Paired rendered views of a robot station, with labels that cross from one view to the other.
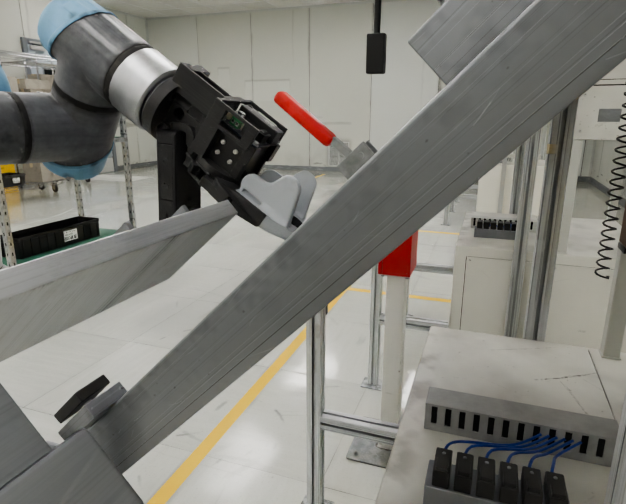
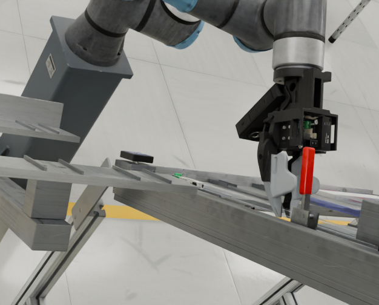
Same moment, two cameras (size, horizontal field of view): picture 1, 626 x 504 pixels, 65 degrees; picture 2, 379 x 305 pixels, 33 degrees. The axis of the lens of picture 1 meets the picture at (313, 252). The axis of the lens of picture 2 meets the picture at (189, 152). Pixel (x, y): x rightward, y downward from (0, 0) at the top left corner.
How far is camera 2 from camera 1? 0.54 m
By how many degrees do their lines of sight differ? 32
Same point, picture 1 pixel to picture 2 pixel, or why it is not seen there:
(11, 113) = (226, 7)
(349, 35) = not seen: outside the picture
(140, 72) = (292, 51)
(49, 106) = (250, 13)
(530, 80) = (350, 278)
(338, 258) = (248, 241)
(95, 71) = (278, 26)
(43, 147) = (229, 30)
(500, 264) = not seen: outside the picture
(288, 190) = (289, 183)
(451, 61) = (365, 230)
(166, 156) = (266, 100)
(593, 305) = not seen: outside the picture
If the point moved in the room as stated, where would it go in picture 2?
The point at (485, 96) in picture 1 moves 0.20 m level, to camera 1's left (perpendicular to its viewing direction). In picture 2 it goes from (335, 261) to (234, 124)
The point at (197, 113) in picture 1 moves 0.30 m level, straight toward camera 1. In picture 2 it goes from (298, 97) to (181, 172)
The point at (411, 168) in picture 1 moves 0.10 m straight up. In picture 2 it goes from (295, 249) to (349, 201)
